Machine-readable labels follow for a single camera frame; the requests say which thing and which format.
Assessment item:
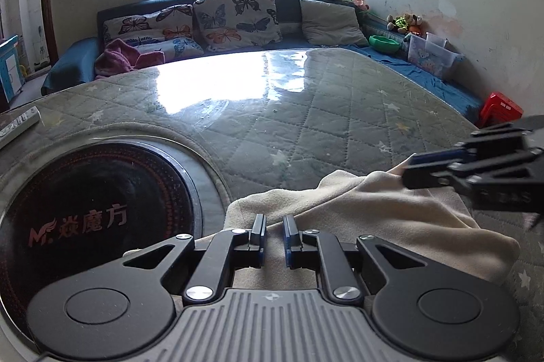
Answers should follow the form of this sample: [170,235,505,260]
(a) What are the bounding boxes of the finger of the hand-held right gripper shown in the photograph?
[406,116,544,168]
[402,152,544,190]

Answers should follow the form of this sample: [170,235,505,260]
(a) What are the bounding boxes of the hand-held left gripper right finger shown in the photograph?
[282,213,426,303]

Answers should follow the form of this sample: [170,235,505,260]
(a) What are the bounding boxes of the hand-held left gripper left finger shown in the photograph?
[123,213,268,303]

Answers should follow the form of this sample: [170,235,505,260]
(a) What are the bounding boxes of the cream garment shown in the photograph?
[225,166,521,303]

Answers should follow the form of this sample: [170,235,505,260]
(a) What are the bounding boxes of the red plastic stool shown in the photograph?
[479,92,524,129]

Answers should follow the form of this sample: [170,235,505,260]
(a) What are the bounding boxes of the blue sofa blanket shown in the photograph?
[344,43,485,120]

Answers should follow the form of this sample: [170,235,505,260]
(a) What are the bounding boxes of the clear plastic storage box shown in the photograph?
[406,33,464,80]

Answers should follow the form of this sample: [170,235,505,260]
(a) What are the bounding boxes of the green plastic bowl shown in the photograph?
[368,35,401,54]

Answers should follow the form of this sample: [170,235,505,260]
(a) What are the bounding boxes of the quilted star table cover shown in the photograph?
[0,48,544,362]

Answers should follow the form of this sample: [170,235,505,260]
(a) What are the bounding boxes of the brown stuffed bear toys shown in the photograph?
[386,13,423,35]

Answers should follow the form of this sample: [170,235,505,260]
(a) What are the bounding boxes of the round black induction cooktop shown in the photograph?
[0,137,228,362]

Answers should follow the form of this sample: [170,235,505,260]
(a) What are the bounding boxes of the grey pillow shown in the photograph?
[300,0,370,47]

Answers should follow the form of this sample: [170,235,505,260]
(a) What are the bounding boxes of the flat butterfly print pillow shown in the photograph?
[127,37,205,63]

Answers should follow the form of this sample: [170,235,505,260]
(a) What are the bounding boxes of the large butterfly print pillow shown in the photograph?
[192,0,282,52]

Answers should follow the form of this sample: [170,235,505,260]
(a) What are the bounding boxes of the pink cloth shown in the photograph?
[94,38,166,79]

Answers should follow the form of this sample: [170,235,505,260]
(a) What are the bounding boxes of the long butterfly print pillow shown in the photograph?
[103,4,196,46]

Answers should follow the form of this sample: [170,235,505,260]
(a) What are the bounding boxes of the blue sofa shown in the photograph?
[40,0,485,120]

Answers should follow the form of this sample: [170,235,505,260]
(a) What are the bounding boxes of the white remote control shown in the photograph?
[0,108,41,150]

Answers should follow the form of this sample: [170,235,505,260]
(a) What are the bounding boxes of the blue white cardboard box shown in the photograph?
[0,35,22,103]

